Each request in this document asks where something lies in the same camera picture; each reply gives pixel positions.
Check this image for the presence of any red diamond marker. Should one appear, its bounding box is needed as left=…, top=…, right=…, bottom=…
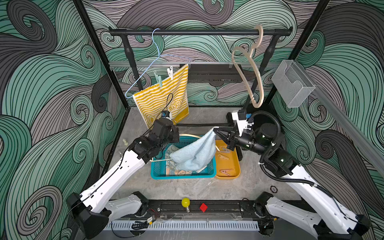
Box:
left=200, top=203, right=208, bottom=213

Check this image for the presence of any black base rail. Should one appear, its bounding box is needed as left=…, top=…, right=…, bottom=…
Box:
left=101, top=199, right=319, bottom=221

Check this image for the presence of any orange clothespin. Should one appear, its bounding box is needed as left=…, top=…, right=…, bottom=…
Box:
left=218, top=154, right=230, bottom=160

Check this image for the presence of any light blue towel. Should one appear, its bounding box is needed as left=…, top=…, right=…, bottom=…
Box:
left=170, top=128, right=217, bottom=171

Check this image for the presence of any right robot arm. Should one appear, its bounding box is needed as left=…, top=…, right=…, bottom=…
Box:
left=214, top=110, right=372, bottom=240

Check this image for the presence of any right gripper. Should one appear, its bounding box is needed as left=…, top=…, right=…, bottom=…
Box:
left=215, top=126, right=269, bottom=158

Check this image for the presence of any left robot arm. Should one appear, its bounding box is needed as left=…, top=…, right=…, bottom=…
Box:
left=66, top=117, right=180, bottom=240

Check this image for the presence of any bunny pattern towel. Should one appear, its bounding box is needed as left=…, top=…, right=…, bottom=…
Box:
left=165, top=145, right=207, bottom=176

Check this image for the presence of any black case on floor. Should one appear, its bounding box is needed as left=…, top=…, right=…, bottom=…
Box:
left=244, top=104, right=284, bottom=134

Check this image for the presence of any pink wooden hanger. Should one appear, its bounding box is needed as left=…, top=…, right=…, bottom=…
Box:
left=230, top=24, right=266, bottom=109

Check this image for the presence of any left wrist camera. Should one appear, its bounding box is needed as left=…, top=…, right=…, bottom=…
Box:
left=161, top=110, right=172, bottom=120

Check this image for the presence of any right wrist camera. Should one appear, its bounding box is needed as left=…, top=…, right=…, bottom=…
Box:
left=232, top=110, right=253, bottom=136

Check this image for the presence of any yellow light bulb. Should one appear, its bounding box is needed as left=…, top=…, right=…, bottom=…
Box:
left=182, top=198, right=191, bottom=213

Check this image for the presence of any yellow striped towel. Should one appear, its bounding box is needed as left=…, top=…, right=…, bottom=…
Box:
left=133, top=65, right=189, bottom=128

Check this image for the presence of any white slotted cable duct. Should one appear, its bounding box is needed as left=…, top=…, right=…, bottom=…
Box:
left=101, top=220, right=261, bottom=232

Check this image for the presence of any black clothes rack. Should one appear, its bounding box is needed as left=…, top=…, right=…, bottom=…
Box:
left=109, top=25, right=293, bottom=128

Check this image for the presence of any poker chip on floor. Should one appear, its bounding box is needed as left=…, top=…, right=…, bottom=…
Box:
left=270, top=186, right=278, bottom=194

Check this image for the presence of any black wall shelf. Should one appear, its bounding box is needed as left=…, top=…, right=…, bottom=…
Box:
left=188, top=64, right=243, bottom=87

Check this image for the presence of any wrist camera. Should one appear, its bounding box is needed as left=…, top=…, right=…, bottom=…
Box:
left=232, top=110, right=253, bottom=136
left=161, top=110, right=172, bottom=120

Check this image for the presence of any green clothespin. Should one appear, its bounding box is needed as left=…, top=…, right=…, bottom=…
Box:
left=154, top=71, right=163, bottom=88

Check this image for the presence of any cream plastic hanger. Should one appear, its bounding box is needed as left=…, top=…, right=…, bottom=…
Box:
left=151, top=131, right=219, bottom=179

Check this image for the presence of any clear acrylic wall box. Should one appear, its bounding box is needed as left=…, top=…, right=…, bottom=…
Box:
left=272, top=60, right=316, bottom=108

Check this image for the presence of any yellow plastic tray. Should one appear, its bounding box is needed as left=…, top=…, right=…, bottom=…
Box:
left=215, top=140, right=241, bottom=180

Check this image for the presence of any blue wire hanger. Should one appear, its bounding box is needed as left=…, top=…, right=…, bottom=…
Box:
left=125, top=28, right=192, bottom=100

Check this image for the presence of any teal perforated plastic basket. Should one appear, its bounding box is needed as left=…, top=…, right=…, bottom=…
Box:
left=151, top=135, right=217, bottom=180

